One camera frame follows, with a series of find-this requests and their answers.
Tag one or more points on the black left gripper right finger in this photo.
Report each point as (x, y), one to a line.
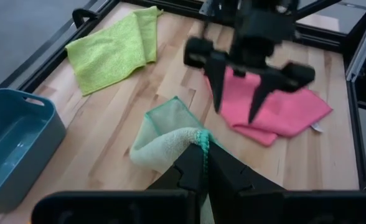
(232, 180)

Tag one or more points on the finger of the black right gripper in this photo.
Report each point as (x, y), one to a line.
(217, 77)
(265, 85)

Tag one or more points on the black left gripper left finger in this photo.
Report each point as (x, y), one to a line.
(183, 174)

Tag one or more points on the pale mint microfiber towel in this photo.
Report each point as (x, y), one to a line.
(161, 140)

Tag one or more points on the lime green microfiber towel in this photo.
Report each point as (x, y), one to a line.
(108, 53)

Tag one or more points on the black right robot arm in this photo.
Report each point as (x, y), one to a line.
(251, 4)

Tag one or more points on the pink microfiber towel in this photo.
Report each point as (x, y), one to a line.
(282, 112)

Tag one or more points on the blue-grey plastic bin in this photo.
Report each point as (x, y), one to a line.
(18, 146)

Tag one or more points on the silver metal bracket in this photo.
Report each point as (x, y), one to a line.
(362, 53)

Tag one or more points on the black frame clamp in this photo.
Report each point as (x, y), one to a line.
(83, 14)

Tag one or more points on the black aluminium table frame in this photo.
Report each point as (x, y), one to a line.
(61, 56)

